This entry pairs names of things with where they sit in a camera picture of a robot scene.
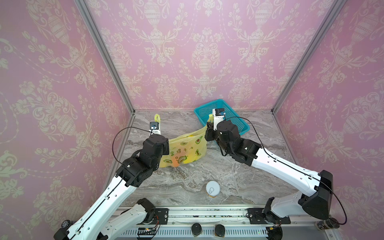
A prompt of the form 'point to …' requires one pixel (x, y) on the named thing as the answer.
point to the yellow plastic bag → (185, 149)
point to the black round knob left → (196, 229)
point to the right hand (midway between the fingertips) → (207, 123)
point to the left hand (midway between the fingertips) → (163, 138)
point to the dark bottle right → (329, 223)
